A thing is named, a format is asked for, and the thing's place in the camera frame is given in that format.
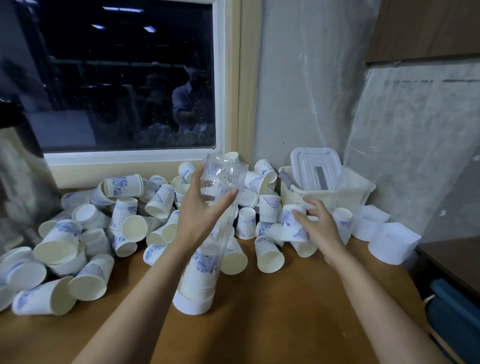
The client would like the clear plastic bag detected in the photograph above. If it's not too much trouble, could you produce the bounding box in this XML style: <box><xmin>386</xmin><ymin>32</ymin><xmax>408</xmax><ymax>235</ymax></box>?
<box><xmin>345</xmin><ymin>63</ymin><xmax>480</xmax><ymax>234</ymax></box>

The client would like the pile of paper cups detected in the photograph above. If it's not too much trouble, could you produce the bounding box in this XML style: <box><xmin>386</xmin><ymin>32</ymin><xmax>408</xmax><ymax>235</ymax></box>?
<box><xmin>0</xmin><ymin>153</ymin><xmax>312</xmax><ymax>316</ymax></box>

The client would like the brown wooden wall cabinet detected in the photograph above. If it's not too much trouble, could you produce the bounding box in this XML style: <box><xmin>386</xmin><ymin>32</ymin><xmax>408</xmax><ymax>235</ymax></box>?
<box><xmin>367</xmin><ymin>0</ymin><xmax>480</xmax><ymax>65</ymax></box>

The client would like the person's right hand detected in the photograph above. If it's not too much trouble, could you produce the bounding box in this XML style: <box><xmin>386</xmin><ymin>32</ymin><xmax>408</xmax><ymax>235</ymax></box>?
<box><xmin>296</xmin><ymin>196</ymin><xmax>348</xmax><ymax>265</ymax></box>

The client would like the white plastic lid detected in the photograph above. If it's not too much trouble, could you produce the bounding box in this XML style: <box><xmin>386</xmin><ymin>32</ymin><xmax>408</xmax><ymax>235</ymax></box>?
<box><xmin>290</xmin><ymin>147</ymin><xmax>344</xmax><ymax>191</ymax></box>

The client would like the stainless steel water dispenser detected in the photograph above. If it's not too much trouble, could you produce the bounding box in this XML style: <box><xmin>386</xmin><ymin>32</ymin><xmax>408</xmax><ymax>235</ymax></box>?
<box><xmin>0</xmin><ymin>97</ymin><xmax>61</xmax><ymax>241</ymax></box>

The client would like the person's left forearm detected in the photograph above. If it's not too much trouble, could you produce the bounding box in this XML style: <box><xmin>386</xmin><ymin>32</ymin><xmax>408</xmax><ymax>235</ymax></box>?
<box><xmin>75</xmin><ymin>240</ymin><xmax>200</xmax><ymax>364</ymax></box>

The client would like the translucent plastic box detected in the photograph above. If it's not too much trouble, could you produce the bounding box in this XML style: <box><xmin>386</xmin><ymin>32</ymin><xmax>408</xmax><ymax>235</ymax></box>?
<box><xmin>279</xmin><ymin>165</ymin><xmax>376</xmax><ymax>215</ymax></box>

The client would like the person's left hand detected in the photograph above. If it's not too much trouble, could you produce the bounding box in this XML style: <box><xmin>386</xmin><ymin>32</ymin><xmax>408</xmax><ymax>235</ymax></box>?
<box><xmin>176</xmin><ymin>174</ymin><xmax>240</xmax><ymax>252</ymax></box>

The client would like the white framed window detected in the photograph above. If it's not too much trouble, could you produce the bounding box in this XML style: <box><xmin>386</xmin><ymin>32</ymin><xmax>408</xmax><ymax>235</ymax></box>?
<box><xmin>0</xmin><ymin>0</ymin><xmax>264</xmax><ymax>189</ymax></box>

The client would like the clear cup dispenser tube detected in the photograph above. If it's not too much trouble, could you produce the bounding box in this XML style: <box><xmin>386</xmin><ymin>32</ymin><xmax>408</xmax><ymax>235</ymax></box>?
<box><xmin>172</xmin><ymin>153</ymin><xmax>249</xmax><ymax>316</ymax></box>

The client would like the dark wooden side counter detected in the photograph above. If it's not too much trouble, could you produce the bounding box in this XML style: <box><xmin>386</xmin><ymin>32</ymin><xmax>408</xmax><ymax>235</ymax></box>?
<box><xmin>416</xmin><ymin>238</ymin><xmax>480</xmax><ymax>301</ymax></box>

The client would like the single blue-printed paper cup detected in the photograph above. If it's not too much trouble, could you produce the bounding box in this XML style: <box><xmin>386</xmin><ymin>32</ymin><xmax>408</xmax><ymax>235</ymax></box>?
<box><xmin>279</xmin><ymin>204</ymin><xmax>310</xmax><ymax>243</ymax></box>

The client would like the blue bin with tan rim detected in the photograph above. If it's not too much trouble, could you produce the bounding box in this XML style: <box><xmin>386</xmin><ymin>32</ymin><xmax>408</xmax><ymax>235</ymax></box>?
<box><xmin>427</xmin><ymin>277</ymin><xmax>480</xmax><ymax>364</ymax></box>

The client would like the person's right forearm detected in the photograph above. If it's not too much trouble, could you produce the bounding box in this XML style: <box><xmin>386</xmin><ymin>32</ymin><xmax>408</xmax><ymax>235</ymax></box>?
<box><xmin>326</xmin><ymin>247</ymin><xmax>451</xmax><ymax>364</ymax></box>

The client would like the nested stack of paper cups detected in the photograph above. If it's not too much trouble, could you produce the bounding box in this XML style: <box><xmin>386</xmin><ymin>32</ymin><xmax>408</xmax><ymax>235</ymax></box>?
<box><xmin>178</xmin><ymin>243</ymin><xmax>225</xmax><ymax>301</ymax></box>
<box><xmin>332</xmin><ymin>207</ymin><xmax>355</xmax><ymax>245</ymax></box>

